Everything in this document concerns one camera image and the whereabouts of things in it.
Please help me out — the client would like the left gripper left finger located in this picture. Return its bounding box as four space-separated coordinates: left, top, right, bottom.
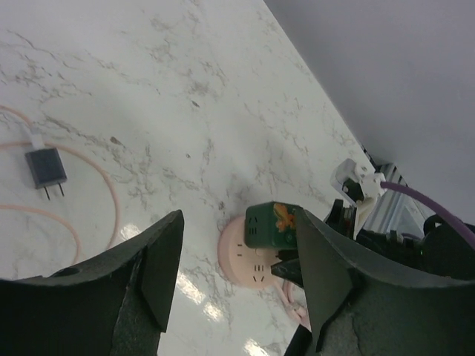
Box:
1 211 184 355

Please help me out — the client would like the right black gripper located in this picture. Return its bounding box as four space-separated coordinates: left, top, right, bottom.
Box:
271 200 422 286

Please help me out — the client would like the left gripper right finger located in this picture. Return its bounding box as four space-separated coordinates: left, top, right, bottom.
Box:
296 209 474 355

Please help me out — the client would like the pink round disc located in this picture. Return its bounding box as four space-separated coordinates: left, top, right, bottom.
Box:
217 216 296 290

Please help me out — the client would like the green cube plug adapter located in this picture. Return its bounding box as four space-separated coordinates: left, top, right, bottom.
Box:
244 202 301 250

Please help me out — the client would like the grey USB charger block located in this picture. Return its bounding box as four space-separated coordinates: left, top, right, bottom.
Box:
24 148 68 200

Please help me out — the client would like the pink coiled cable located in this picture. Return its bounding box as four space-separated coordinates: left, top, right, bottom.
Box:
278 280 311 331

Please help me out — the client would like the aluminium rail bar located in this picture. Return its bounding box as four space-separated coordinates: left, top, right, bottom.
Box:
363 159 431 238

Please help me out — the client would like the thin pink USB cable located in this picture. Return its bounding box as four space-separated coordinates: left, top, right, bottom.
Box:
0 105 120 268

